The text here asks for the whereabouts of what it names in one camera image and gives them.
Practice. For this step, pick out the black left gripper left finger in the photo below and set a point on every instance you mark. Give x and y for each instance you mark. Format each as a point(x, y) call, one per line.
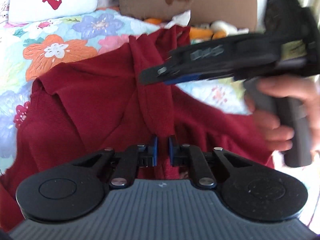
point(130, 161)

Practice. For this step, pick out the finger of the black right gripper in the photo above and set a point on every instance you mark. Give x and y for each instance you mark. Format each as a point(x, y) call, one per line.
point(169, 74)

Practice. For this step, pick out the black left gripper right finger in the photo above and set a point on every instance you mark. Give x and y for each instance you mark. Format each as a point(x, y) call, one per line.
point(191, 157)

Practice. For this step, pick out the dark red knit cardigan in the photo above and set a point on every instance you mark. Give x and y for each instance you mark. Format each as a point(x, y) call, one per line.
point(81, 107)

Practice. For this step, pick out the person's right hand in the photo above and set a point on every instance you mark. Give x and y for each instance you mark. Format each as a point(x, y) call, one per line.
point(277, 136)

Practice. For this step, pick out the white crumpled tissue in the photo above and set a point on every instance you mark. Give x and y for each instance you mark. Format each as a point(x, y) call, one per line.
point(180, 20)

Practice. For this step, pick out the orange white plush toy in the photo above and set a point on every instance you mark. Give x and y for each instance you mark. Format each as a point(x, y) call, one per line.
point(206, 32)

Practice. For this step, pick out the brown cushion with cloud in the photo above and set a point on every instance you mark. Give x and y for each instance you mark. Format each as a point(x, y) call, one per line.
point(240, 13)

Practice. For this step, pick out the floral quilted bedspread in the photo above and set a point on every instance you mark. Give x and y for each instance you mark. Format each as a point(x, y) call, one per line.
point(30, 50)

